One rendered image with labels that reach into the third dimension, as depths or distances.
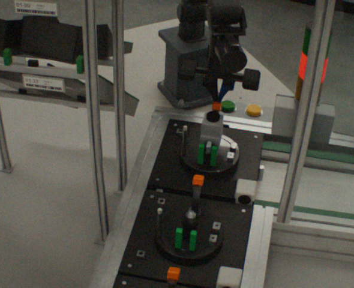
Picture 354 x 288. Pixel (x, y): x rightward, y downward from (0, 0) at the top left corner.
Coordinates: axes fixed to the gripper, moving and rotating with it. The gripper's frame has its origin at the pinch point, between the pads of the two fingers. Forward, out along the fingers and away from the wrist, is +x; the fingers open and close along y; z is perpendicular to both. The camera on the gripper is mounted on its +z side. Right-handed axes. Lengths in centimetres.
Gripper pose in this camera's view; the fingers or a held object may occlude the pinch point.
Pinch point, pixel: (218, 92)
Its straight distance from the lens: 139.9
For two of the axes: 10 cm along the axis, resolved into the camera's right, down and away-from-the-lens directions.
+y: -9.8, -1.6, 1.3
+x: -0.3, 7.6, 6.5
